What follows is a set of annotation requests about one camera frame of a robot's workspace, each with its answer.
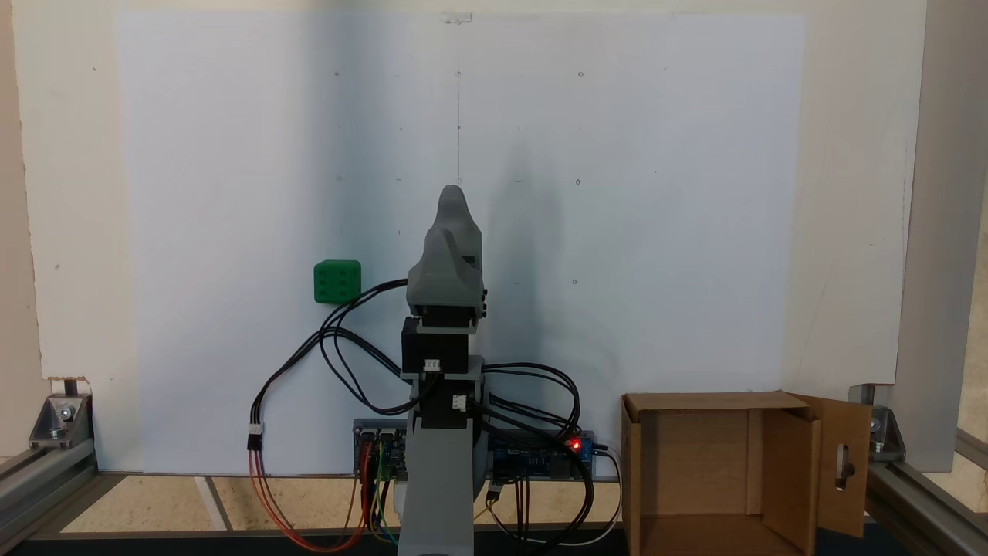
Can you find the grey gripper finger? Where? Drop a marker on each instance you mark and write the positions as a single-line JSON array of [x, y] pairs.
[[448, 251], [452, 205]]

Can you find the green dice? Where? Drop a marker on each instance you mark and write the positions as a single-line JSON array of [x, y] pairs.
[[336, 282]]

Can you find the grey printed robot arm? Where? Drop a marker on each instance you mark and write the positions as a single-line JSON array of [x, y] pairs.
[[436, 494]]

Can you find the circuit board with red connectors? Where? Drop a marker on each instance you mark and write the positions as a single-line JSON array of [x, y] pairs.
[[367, 432]]

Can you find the clear tape piece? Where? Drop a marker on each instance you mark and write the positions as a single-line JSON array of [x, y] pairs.
[[457, 17]]

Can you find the blue circuit board, red LED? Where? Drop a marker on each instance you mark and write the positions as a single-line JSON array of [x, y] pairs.
[[540, 459]]

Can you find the large white paper sheet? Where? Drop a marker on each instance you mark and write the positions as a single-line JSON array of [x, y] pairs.
[[231, 154]]

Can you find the brown cardboard box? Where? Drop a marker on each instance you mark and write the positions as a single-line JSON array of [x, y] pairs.
[[695, 463]]

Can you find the grey upright beam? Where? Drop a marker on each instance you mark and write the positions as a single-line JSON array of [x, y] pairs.
[[942, 232]]

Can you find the metal corner bracket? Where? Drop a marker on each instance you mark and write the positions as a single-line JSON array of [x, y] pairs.
[[888, 436], [58, 421]]

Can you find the aluminium frame extrusion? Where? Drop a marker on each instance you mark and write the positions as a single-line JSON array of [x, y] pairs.
[[918, 502], [38, 483]]

